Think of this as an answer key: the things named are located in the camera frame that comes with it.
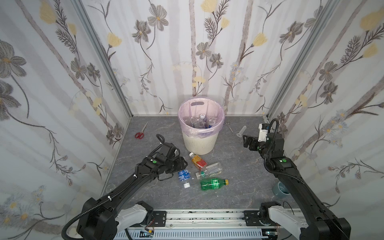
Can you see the clear bottle purple label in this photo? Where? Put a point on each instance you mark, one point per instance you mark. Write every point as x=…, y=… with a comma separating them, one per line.
x=202, y=121

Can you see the orange drink bottle red label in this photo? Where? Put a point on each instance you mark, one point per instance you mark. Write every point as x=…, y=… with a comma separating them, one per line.
x=198, y=161

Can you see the white ribbed waste bin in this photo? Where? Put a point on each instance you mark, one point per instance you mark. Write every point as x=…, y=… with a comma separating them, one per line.
x=200, y=146

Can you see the green bottle yellow cap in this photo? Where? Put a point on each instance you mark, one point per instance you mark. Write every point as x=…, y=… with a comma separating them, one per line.
x=213, y=183

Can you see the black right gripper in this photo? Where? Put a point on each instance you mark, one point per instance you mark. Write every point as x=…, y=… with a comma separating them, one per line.
x=252, y=143

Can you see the clear bottle blue round logo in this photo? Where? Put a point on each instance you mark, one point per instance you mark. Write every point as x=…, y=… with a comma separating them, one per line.
x=212, y=122

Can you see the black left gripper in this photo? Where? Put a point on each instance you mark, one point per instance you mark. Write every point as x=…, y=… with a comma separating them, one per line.
x=177, y=163

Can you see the red handled scissors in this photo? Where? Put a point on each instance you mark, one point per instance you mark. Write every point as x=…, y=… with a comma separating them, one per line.
x=140, y=135

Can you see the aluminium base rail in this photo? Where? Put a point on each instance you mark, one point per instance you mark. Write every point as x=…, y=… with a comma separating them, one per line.
x=227, y=224

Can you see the clear square bottle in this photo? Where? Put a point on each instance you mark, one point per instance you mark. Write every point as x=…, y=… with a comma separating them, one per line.
x=209, y=171

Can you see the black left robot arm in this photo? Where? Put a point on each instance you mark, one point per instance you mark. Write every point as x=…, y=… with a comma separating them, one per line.
x=98, y=219

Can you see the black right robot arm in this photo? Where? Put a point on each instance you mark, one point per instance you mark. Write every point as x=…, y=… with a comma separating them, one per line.
x=319, y=222

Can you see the clear bottle blue label front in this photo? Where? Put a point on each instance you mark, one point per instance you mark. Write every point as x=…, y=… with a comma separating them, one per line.
x=184, y=178

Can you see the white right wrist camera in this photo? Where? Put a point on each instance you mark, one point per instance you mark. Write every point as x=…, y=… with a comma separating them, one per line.
x=264, y=129

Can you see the pink plastic bin liner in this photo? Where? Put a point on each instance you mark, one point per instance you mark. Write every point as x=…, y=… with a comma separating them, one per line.
x=193, y=108

